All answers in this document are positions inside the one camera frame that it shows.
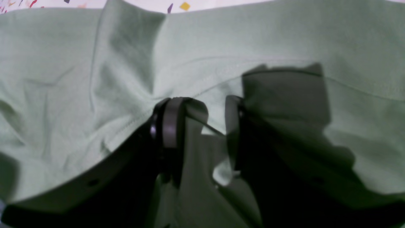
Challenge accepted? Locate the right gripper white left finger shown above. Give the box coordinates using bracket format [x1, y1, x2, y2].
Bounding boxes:
[1, 97, 190, 228]

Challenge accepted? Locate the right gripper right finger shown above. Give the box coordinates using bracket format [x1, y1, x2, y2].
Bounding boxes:
[225, 96, 404, 228]

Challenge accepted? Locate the light green T-shirt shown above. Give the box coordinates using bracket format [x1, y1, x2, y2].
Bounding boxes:
[1, 0, 404, 228]

